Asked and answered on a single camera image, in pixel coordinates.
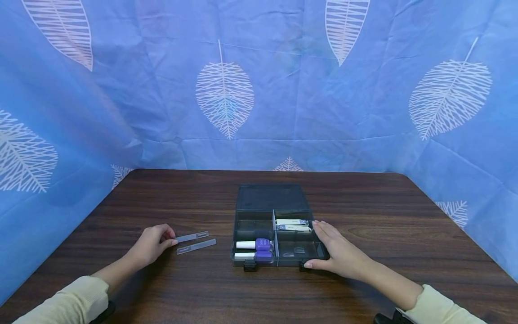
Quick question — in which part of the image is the person's left hand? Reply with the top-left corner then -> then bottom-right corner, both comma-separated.
130,224 -> 179,270

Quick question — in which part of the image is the person's right hand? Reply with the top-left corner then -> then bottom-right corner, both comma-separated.
304,220 -> 379,283

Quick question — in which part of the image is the clear glass nail file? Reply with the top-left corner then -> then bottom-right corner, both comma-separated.
174,231 -> 210,243
176,238 -> 217,255

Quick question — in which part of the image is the grey transparent compartment box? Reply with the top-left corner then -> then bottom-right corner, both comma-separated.
231,183 -> 331,273

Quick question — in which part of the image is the person's right forearm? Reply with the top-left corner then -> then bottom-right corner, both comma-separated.
364,263 -> 488,324

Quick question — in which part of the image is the person's left forearm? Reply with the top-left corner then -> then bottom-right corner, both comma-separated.
13,253 -> 138,324

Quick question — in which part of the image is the purple nail polish bottle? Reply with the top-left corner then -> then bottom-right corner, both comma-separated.
235,238 -> 275,252
234,251 -> 275,263

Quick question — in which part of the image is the black wrist band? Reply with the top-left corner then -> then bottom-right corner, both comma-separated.
89,300 -> 116,324
373,308 -> 415,324

